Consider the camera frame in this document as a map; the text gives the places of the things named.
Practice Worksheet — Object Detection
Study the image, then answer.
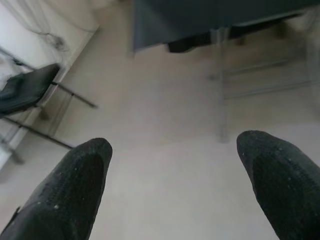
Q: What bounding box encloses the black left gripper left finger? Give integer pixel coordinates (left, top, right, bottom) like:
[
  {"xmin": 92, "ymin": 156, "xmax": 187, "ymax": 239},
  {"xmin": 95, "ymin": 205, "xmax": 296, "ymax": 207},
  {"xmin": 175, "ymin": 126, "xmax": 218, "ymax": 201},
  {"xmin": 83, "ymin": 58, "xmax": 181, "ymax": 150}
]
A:
[{"xmin": 0, "ymin": 136, "xmax": 113, "ymax": 240}]

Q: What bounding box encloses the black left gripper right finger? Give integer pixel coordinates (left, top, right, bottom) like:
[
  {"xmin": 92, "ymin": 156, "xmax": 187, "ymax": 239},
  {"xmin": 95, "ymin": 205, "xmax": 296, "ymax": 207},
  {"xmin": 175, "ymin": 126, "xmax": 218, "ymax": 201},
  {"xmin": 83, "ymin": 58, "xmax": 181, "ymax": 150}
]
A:
[{"xmin": 236, "ymin": 129, "xmax": 320, "ymax": 240}]

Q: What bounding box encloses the black folding chair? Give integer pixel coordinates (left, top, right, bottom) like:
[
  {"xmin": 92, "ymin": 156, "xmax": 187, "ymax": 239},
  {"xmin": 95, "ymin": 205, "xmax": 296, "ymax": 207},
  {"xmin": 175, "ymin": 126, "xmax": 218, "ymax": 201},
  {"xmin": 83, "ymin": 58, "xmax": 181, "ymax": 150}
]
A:
[{"xmin": 0, "ymin": 47, "xmax": 99, "ymax": 165}]

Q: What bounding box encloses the white curtain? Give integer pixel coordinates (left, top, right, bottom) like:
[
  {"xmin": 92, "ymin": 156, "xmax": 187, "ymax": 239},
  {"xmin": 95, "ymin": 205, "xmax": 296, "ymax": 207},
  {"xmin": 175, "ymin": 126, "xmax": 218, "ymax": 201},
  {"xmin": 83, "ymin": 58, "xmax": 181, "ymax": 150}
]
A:
[{"xmin": 0, "ymin": 0, "xmax": 101, "ymax": 36}]

